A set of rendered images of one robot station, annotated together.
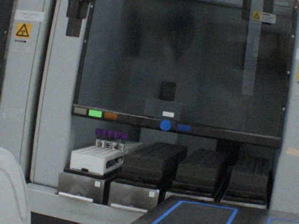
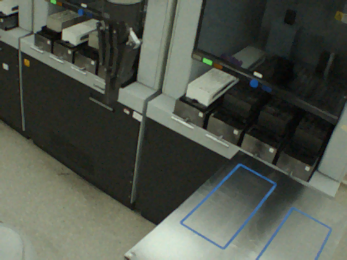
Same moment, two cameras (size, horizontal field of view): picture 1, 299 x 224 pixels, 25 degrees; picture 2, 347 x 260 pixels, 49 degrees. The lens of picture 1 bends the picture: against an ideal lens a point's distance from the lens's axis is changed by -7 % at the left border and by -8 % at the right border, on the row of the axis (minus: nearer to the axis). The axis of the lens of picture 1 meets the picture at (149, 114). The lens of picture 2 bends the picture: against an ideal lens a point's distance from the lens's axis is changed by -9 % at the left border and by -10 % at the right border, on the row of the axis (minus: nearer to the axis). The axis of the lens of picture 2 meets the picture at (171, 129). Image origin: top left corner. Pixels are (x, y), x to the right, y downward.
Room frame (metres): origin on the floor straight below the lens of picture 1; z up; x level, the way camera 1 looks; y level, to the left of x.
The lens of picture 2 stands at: (0.59, -0.20, 1.65)
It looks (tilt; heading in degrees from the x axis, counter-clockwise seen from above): 35 degrees down; 18
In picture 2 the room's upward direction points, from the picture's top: 11 degrees clockwise
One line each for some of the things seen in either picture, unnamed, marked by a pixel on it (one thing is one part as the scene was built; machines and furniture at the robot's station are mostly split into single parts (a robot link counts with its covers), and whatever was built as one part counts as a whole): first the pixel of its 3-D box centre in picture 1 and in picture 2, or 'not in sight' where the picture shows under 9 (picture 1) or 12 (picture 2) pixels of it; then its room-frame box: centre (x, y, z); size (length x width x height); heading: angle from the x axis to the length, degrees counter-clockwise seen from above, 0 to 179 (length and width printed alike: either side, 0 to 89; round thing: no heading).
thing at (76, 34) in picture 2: not in sight; (90, 30); (2.20, 0.83, 0.83); 0.30 x 0.10 x 0.06; 170
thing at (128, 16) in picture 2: not in sight; (119, 20); (1.27, 0.16, 1.35); 0.08 x 0.07 x 0.09; 68
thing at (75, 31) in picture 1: (77, 18); (113, 87); (1.27, 0.16, 1.19); 0.03 x 0.01 x 0.07; 158
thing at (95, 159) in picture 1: (99, 160); (215, 83); (2.08, 0.13, 0.83); 0.30 x 0.10 x 0.06; 170
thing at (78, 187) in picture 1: (106, 173); (226, 84); (2.22, 0.11, 0.78); 0.73 x 0.14 x 0.09; 170
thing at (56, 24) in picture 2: not in sight; (55, 24); (2.13, 0.99, 0.85); 0.12 x 0.02 x 0.06; 81
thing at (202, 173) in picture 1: (196, 176); (272, 121); (1.94, -0.16, 0.85); 0.12 x 0.02 x 0.06; 80
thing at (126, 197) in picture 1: (153, 182); (256, 98); (2.19, -0.04, 0.78); 0.73 x 0.14 x 0.09; 170
